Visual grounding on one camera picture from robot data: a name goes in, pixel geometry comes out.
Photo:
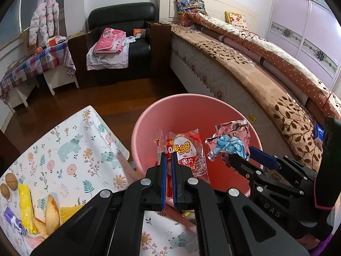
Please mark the clear red snack packet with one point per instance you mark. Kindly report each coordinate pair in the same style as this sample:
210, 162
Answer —
186, 149

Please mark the pink plastic bucket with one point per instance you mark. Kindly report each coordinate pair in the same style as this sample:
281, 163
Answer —
149, 122

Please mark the pink blue wrapper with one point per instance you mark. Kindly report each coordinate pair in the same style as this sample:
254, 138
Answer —
229, 141

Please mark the red dotted quilt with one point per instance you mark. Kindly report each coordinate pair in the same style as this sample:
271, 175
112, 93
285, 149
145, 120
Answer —
266, 40

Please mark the small pomelo peel piece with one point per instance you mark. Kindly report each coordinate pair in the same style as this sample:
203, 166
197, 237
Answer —
40, 226

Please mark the white cloth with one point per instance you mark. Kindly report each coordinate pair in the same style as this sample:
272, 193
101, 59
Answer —
106, 61

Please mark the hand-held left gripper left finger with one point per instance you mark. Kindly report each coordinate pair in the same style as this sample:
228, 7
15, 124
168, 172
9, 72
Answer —
163, 181

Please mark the brown leaf pattern blanket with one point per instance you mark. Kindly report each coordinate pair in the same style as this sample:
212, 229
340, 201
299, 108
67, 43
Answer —
239, 56

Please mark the checked tablecloth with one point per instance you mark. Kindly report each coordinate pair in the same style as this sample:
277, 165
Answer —
32, 64

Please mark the black leather armchair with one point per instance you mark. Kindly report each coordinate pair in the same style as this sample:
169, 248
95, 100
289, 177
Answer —
120, 13

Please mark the floral tablecloth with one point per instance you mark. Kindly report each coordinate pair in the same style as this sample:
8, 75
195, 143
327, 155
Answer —
80, 165

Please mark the pink blanket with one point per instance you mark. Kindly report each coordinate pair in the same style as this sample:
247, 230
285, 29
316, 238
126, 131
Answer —
110, 41

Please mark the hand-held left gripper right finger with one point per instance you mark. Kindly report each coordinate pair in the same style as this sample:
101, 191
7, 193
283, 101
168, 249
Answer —
174, 181

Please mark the small blue box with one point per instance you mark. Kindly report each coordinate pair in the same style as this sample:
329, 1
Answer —
319, 133

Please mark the white bed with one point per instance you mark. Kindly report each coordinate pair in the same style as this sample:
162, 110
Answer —
202, 66

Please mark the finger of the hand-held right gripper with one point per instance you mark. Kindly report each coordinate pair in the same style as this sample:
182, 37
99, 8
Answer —
263, 157
239, 164

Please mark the brown patterned cloth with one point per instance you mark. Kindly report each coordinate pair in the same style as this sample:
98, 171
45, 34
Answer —
68, 61

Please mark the large pomelo peel piece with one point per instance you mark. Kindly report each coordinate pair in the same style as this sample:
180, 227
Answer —
52, 213

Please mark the yellow foam fruit net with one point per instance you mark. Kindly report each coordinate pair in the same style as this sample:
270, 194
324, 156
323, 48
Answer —
25, 205

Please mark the purple wrapper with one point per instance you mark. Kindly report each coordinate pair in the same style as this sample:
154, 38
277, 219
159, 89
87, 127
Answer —
13, 221

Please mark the lilac wardrobe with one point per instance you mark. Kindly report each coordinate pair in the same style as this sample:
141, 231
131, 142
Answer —
301, 18

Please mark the orange and white box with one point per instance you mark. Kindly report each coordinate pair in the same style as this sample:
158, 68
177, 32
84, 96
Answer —
52, 42

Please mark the small orange box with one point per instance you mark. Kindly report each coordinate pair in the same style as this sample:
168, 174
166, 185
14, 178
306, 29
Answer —
139, 32

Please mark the white side table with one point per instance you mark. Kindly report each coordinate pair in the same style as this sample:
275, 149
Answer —
60, 80

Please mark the colourful cartoon pillow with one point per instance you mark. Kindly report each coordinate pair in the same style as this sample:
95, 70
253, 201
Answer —
190, 6

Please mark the white patterned puffer jacket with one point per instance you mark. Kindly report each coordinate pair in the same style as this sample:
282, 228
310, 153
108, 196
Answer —
44, 13

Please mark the yellow flower pillow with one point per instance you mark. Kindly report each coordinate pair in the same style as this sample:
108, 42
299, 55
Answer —
235, 18

